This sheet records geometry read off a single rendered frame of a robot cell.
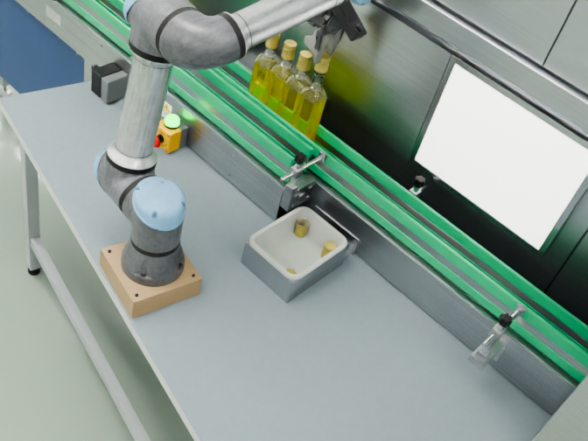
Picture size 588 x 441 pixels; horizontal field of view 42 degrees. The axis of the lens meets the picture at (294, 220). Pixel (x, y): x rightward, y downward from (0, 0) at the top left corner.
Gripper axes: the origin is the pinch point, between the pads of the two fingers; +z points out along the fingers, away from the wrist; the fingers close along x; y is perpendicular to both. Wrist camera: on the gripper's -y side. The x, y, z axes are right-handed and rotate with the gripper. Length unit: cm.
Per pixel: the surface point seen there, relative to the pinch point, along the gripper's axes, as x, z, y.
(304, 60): 1.2, 3.3, 4.8
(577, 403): 22, 17, -97
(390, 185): -3.2, 23.4, -28.9
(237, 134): 13.6, 27.4, 11.8
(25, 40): 14, 58, 115
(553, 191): -12, 2, -64
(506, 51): -13.1, -21.0, -38.6
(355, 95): -12.0, 12.9, -5.4
